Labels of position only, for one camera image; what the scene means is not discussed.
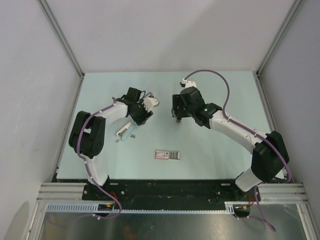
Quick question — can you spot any aluminium corner post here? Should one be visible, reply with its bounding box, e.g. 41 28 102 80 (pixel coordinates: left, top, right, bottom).
255 0 305 77
37 0 85 78

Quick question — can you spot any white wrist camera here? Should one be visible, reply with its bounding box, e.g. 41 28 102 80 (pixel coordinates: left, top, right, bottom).
179 78 197 89
142 93 160 112

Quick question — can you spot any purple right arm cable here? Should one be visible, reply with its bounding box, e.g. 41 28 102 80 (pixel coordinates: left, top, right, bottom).
182 69 293 233

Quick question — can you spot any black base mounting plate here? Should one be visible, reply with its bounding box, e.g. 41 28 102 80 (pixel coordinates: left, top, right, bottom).
82 179 261 210

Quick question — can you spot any left aluminium corner post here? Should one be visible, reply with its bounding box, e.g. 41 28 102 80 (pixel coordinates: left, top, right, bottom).
37 0 85 78

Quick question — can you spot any red white staple box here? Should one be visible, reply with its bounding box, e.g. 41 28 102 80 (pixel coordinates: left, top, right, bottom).
154 150 181 160

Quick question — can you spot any light blue stapler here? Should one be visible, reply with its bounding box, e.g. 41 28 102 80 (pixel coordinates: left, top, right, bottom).
116 121 138 141

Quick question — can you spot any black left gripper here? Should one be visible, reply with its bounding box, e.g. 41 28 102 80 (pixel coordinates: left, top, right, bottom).
130 99 153 126

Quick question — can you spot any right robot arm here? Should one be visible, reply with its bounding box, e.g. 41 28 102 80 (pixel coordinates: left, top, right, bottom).
171 86 290 201

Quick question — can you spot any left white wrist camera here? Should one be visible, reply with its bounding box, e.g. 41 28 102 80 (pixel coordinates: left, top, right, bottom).
142 93 160 112

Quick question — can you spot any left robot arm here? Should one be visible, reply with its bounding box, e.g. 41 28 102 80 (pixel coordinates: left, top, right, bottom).
68 87 160 200

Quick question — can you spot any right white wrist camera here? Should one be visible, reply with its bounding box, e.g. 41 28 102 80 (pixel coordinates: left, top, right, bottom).
179 78 197 89

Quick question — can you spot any grey slotted cable duct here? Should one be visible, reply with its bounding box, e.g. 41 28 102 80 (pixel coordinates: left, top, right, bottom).
46 202 235 215

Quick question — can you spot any right aluminium corner post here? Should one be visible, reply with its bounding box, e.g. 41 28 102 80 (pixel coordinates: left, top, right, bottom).
255 0 305 77

